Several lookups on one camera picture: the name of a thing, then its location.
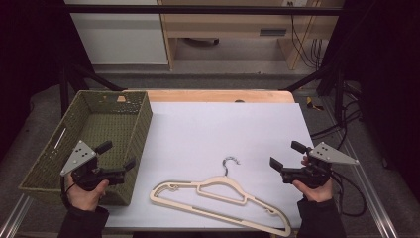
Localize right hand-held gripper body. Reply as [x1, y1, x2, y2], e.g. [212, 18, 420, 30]
[281, 141, 361, 190]

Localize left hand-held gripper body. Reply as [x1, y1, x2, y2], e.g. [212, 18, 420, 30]
[59, 140, 127, 192]

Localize green woven basket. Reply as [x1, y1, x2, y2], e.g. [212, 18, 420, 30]
[18, 89, 154, 206]

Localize person's right hand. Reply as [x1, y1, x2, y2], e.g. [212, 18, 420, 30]
[291, 155, 335, 203]

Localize person's left hand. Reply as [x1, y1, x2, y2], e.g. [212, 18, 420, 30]
[63, 174, 110, 213]

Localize yellow and black tool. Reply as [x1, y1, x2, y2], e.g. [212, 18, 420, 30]
[305, 96, 325, 112]

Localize black metal stand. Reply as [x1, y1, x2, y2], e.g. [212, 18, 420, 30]
[58, 61, 126, 117]
[280, 61, 347, 124]

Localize white paper sheet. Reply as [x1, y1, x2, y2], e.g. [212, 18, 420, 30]
[105, 101, 315, 230]

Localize white cabinet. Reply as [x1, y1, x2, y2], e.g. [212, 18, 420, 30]
[63, 0, 169, 66]

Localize black curtain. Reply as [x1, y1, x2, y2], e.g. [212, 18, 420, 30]
[0, 0, 95, 163]
[321, 0, 420, 194]

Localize light wooden desk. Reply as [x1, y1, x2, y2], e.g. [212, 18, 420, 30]
[157, 0, 346, 71]

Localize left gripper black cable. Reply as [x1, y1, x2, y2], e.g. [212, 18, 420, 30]
[59, 175, 77, 210]

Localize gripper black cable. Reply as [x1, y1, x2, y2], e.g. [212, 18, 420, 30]
[330, 171, 368, 218]
[59, 175, 77, 210]

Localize black floor cables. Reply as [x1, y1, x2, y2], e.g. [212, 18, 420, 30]
[309, 81, 364, 151]

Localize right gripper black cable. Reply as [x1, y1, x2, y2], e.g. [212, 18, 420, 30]
[330, 171, 368, 218]

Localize aluminium rail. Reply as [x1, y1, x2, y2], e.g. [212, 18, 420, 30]
[321, 98, 401, 238]
[0, 193, 35, 238]

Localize black hanging cables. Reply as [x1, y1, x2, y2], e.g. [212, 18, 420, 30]
[286, 1, 327, 70]

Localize black horizontal frame bar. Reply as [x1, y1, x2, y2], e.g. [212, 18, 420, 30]
[63, 3, 345, 16]

